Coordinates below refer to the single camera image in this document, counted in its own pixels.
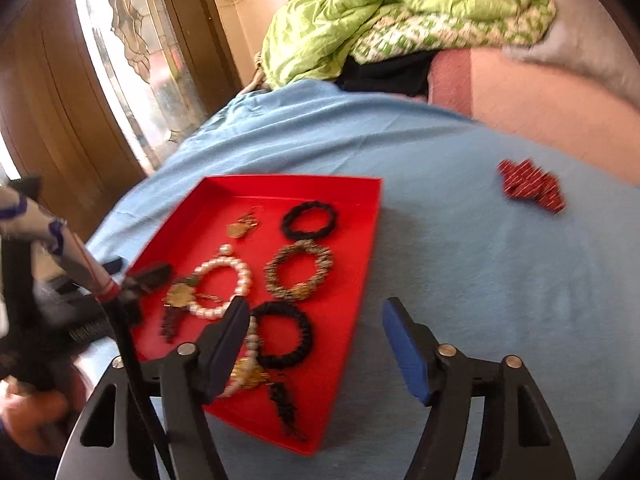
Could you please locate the white pearl bracelet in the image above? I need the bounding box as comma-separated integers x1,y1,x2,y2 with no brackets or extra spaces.
186,254,254,321

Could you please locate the black velvet scrunchie with charm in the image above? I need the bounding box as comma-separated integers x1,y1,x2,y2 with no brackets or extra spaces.
252,301,314,370

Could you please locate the pearl drop earring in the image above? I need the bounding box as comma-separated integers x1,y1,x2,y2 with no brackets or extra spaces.
218,243,234,256

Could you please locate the gold coin pendant earring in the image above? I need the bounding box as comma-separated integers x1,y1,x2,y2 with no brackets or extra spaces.
226,208,259,240

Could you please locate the black braided hair tie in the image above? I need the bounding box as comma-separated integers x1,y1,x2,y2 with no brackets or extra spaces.
280,199,340,242

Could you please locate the leopard print beaded scrunchie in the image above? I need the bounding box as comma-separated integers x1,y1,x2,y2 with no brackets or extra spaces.
264,240,334,302

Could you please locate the red jewelry tray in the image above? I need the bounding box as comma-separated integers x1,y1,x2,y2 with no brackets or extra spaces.
134,176,382,455

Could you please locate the person's left hand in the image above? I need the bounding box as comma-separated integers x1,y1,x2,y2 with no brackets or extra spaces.
1,368,87,456

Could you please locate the light blue bed blanket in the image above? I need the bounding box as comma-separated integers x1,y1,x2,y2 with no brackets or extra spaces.
88,80,639,479

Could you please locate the red polka dot scrunchie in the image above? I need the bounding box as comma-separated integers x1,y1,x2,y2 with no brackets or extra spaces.
497,159,565,214

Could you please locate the stained glass wooden door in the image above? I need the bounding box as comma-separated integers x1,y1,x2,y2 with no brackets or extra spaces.
1,0,241,237

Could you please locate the pink bolster cushion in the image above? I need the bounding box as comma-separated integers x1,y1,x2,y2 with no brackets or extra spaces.
428,49,639,185

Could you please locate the black folded garment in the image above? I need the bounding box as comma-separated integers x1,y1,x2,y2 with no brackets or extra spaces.
335,51,438,98

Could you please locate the grey quilted pillow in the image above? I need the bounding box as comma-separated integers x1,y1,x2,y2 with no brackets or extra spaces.
502,0,640,106

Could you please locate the green quilted comforter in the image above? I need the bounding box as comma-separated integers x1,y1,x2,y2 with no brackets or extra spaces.
260,0,556,89

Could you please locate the black cable with wrapped tape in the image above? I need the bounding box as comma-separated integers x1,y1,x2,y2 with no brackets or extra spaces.
0,184,177,480

